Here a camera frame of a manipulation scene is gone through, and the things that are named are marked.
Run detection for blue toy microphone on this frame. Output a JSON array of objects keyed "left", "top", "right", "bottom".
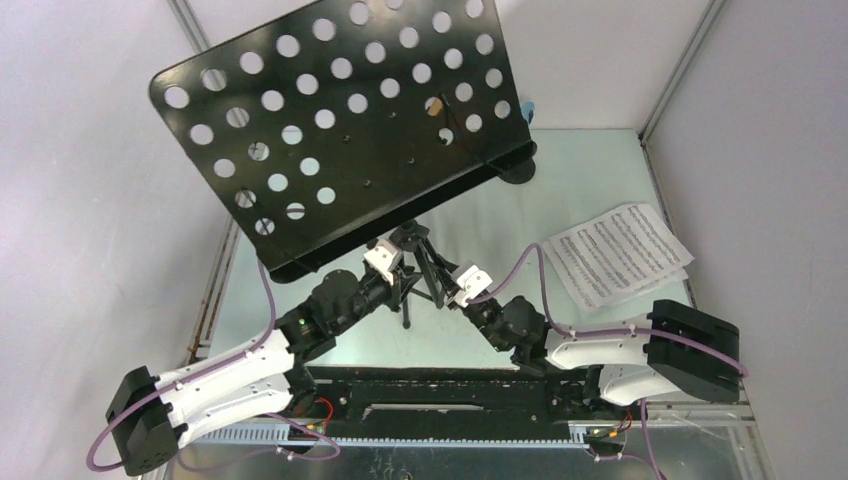
[{"left": 521, "top": 101, "right": 535, "bottom": 125}]

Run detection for black microphone stand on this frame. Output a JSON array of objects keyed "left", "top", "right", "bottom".
[{"left": 498, "top": 158, "right": 536, "bottom": 185}]

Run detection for sheet music page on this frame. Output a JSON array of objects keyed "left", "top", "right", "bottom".
[
  {"left": 545, "top": 203, "right": 694, "bottom": 305},
  {"left": 542, "top": 222, "right": 694, "bottom": 311}
]

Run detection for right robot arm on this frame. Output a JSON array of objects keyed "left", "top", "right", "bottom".
[{"left": 450, "top": 296, "right": 747, "bottom": 418}]

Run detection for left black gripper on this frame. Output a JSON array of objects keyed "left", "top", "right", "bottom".
[{"left": 332, "top": 264, "right": 421, "bottom": 334}]

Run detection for black music stand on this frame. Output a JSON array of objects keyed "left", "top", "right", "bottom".
[{"left": 148, "top": 0, "right": 539, "bottom": 330}]

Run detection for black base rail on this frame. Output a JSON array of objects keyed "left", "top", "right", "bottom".
[{"left": 281, "top": 366, "right": 640, "bottom": 444}]

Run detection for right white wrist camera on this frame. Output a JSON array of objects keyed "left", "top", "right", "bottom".
[{"left": 450, "top": 264, "right": 493, "bottom": 307}]

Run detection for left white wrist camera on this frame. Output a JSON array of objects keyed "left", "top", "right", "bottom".
[{"left": 363, "top": 239, "right": 402, "bottom": 286}]

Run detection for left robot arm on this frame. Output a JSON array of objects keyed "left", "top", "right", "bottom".
[{"left": 97, "top": 266, "right": 421, "bottom": 476}]

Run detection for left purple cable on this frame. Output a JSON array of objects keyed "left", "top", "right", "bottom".
[{"left": 86, "top": 258, "right": 346, "bottom": 474}]

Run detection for brown toy microphone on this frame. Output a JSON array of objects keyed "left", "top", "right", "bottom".
[{"left": 425, "top": 97, "right": 443, "bottom": 117}]

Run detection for aluminium frame rail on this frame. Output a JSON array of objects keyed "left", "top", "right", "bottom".
[{"left": 151, "top": 394, "right": 764, "bottom": 479}]

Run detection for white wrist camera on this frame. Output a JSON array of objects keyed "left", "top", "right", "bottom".
[
  {"left": 363, "top": 239, "right": 402, "bottom": 286},
  {"left": 450, "top": 264, "right": 493, "bottom": 307}
]

